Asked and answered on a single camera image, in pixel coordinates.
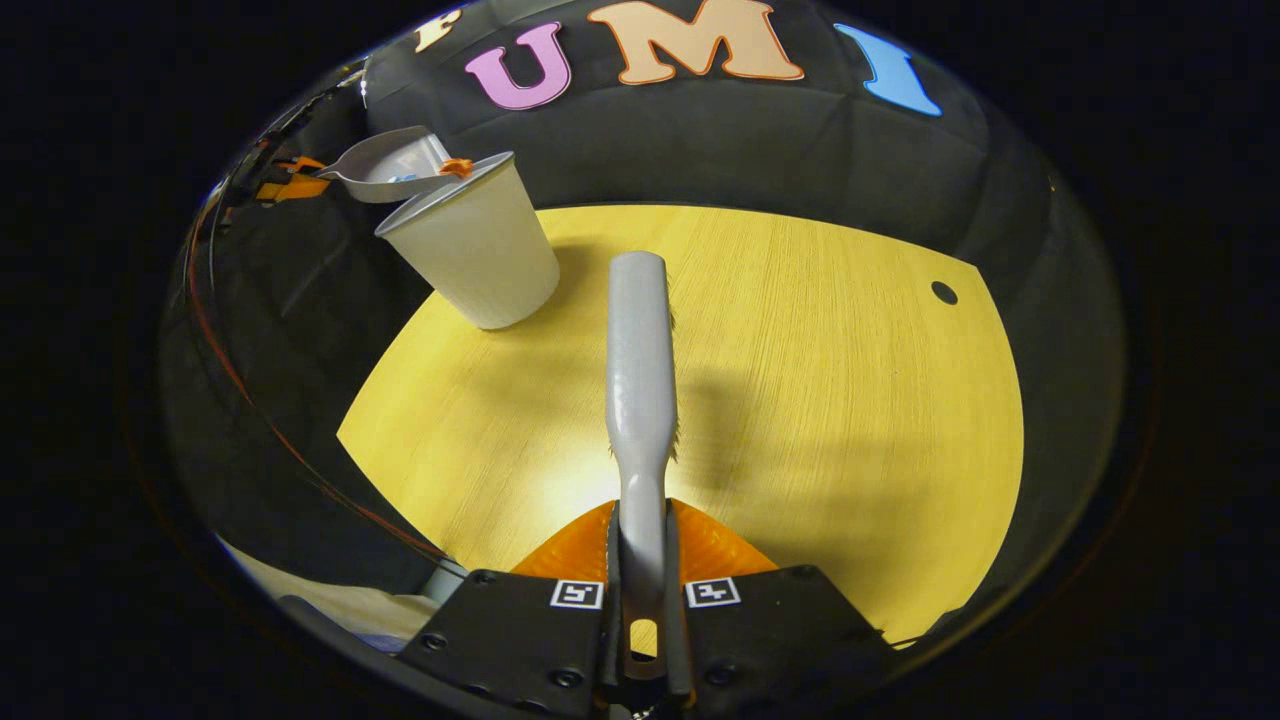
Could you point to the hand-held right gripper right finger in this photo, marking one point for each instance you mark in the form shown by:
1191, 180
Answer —
790, 635

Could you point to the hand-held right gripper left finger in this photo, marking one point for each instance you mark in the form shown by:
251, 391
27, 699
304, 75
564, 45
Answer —
510, 635

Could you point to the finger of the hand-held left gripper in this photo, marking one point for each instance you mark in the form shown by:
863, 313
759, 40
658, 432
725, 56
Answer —
305, 163
295, 188

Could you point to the grey plastic dustpan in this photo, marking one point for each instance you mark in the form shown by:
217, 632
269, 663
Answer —
385, 165

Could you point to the orange paper scrap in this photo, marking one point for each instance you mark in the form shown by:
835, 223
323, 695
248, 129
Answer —
457, 168

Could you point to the small grey broom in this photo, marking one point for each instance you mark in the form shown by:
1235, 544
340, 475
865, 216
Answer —
640, 340

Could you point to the grey desk leg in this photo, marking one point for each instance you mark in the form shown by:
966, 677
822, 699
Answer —
443, 582

